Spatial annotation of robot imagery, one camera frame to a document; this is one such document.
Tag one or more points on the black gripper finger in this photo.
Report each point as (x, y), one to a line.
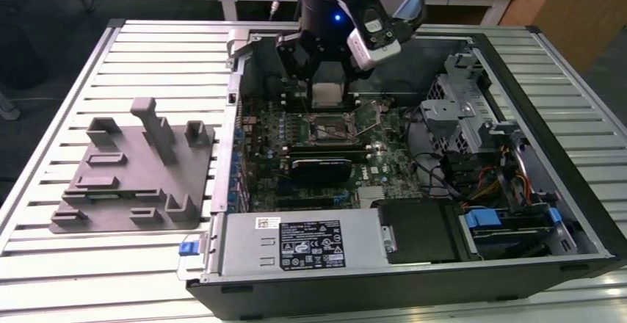
(291, 58)
(351, 73)

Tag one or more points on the silver CPU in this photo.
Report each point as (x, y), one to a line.
(328, 93)

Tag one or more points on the thin metal locking lever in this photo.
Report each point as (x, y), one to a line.
(376, 123)
(307, 109)

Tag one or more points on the CPU socket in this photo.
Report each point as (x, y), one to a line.
(325, 126)

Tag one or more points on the RAM slot white latches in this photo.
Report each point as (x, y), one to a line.
(293, 95)
(293, 104)

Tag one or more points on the perforated metal drive cage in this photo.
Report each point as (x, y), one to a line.
(448, 112)

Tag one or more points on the green motherboard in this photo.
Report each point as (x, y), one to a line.
(391, 161)

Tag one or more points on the black graphics card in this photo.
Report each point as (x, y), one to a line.
(320, 172)

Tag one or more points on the silver chipset heatsink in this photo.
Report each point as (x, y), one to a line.
(372, 196)

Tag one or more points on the blue expansion slot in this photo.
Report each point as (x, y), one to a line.
(337, 202)

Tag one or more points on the black expansion slot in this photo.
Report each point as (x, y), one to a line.
(303, 203)

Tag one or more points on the grey parts rack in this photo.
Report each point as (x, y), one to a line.
(147, 176)

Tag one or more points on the white barcode sticker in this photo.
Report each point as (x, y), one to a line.
(267, 223)

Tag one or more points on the black plastic shroud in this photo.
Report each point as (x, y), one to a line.
(416, 231)

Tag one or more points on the black rating label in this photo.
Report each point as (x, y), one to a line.
(308, 244)

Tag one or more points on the hard disk in blue carrier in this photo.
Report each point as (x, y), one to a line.
(481, 220)

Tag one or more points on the wooden cabinet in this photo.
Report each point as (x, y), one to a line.
(577, 7)

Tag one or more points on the green RAM stick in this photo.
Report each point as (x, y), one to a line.
(124, 193)

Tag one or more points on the silver power supply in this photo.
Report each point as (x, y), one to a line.
(240, 249)

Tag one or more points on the blue case latch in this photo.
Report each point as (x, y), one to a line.
(189, 249)

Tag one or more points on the pale chair base leg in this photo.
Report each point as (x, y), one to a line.
(9, 112)

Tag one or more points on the black PC case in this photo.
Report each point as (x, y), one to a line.
(343, 297)

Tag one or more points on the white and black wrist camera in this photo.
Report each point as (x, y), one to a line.
(379, 53)

